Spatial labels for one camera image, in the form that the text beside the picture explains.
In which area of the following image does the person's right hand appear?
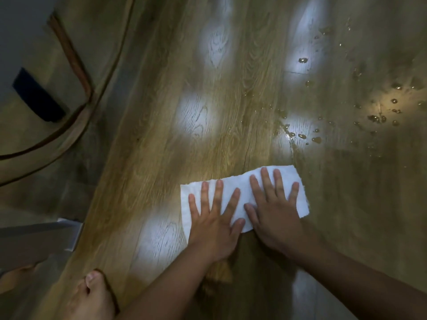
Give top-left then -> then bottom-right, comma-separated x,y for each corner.
243,167 -> 309,254

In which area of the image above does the person's left hand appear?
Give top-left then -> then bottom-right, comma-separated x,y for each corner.
187,179 -> 246,262

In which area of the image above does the white towel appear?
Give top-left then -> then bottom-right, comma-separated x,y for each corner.
180,164 -> 310,242

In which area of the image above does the person's right forearm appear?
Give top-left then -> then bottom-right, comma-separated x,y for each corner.
286,229 -> 427,320

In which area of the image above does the person's left forearm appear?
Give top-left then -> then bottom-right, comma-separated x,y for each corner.
115,244 -> 218,320

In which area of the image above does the person's left foot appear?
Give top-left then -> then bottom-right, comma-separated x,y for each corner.
61,269 -> 119,320

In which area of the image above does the grey metal furniture leg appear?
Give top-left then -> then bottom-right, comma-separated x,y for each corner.
0,218 -> 84,270

